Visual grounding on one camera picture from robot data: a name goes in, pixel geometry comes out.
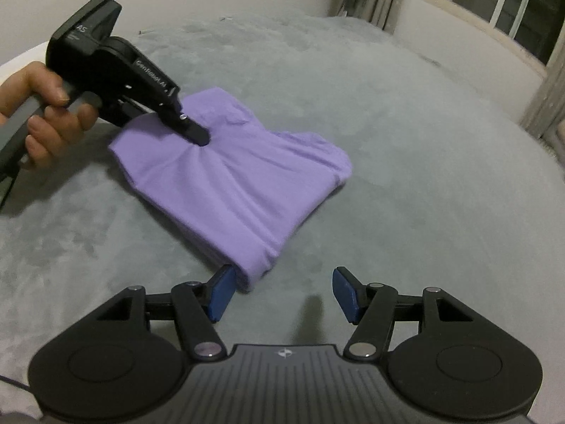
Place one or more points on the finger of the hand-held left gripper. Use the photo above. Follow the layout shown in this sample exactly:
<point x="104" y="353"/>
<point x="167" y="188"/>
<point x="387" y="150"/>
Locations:
<point x="194" y="131"/>

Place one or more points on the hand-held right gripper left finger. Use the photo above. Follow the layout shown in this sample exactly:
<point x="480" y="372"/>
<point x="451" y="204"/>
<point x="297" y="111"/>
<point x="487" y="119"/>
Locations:
<point x="220" y="293"/>

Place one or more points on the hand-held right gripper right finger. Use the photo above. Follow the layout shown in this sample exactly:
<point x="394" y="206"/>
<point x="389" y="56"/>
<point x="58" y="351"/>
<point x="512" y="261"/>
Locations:
<point x="346" y="293"/>

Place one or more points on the purple garment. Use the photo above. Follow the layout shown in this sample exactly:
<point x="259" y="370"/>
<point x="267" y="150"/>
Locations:
<point x="229" y="176"/>

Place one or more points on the person's left hand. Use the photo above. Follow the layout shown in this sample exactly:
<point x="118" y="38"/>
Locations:
<point x="26" y="81"/>

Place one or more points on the grey plush bed blanket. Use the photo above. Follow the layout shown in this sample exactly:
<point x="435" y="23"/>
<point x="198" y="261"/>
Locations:
<point x="419" y="163"/>

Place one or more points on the grey curtain beside bedding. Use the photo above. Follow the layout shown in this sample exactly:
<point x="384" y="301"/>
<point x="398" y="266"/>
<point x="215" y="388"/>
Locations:
<point x="545" y="97"/>

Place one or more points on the white framed window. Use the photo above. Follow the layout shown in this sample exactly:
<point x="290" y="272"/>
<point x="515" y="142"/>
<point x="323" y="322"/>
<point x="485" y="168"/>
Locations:
<point x="494" y="0"/>

